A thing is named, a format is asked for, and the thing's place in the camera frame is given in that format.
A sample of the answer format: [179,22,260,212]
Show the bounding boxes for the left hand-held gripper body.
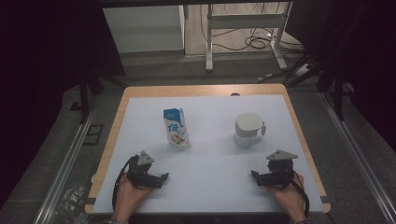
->
[125,150,161,189]

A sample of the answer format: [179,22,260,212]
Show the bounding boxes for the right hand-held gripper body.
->
[257,149,299,189]

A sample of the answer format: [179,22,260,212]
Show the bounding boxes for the white bag with blue print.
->
[163,107,191,149]

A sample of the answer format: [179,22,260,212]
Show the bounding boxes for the white cup with handle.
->
[233,112,267,149]

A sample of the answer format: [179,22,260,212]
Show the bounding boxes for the person's left hand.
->
[111,175,155,223]

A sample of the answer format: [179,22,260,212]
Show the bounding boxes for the person's right hand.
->
[268,172,307,223]

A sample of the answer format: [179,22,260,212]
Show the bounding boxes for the black floor plate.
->
[82,123,105,146]

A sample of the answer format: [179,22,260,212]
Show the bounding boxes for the clear plastic bag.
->
[56,183,92,224]

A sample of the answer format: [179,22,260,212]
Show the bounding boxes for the black tripod stand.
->
[78,70,126,125]
[286,52,357,121]

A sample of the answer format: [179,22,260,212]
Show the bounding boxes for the white power strip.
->
[293,63,311,77]

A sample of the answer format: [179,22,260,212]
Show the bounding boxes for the dark curtain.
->
[0,0,126,206]
[285,0,396,152]

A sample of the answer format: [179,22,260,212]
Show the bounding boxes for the white cabinet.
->
[102,5,187,54]

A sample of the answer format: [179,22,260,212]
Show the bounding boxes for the left hand-held gripper black cable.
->
[111,154,139,211]

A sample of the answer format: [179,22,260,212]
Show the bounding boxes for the hand-held gripper black cable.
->
[292,172,311,218]
[111,154,139,211]

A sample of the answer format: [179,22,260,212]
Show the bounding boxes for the right hand-held gripper black cable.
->
[292,172,311,218]

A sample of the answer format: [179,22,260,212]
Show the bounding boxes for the aluminium floor rail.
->
[319,91,396,224]
[33,92,101,224]

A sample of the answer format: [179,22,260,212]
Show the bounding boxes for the black floor cables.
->
[200,3,305,53]

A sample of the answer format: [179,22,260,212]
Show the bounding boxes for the white metal desk frame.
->
[205,1,293,73]

